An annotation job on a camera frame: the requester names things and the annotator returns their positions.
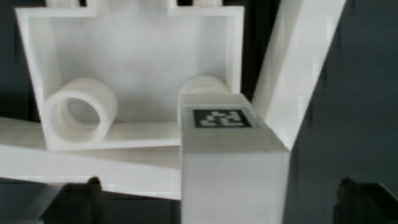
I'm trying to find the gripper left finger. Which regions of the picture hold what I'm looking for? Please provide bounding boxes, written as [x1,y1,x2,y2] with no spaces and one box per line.
[0,177,107,224]

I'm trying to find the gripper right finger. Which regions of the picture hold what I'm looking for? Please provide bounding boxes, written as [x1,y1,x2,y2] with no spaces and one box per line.
[334,178,398,224]

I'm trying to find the white chair leg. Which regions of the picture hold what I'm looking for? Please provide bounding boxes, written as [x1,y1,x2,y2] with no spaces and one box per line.
[178,76,290,224]

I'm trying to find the white chair seat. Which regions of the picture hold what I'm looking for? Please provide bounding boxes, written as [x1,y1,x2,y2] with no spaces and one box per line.
[16,0,245,151]

